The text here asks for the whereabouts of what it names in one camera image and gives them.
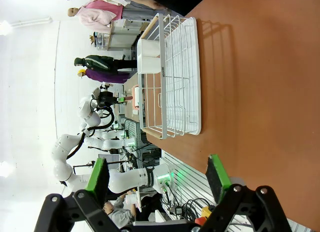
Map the right gripper black finger with green pad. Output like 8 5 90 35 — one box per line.
199 153 293 232

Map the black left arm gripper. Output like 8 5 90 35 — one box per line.
33 90 126 232

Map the yellow red emergency stop button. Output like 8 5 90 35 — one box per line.
194 205 216 226

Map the brown background table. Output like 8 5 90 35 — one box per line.
123 73 141 123

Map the person in purple top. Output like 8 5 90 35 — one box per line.
77 68 132 84

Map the seated person in grey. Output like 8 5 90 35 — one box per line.
103 190 142 229

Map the person in dark green jacket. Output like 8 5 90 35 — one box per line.
74 54 138 71

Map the white cutlery holder cup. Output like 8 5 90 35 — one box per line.
136 38 161 75

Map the white plastic drain tray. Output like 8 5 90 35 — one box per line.
178 16 202 136

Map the white background cabinet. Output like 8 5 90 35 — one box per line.
107 18 151 52

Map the person in pink top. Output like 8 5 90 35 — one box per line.
67 0 169 34

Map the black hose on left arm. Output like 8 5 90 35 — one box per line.
66 105 116 161

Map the grey slotted base plate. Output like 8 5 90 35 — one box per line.
161 149 311 232

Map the black cable bundle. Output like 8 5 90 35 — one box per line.
159 180 216 222

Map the white wire dish rack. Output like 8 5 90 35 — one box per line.
136 12 202 140

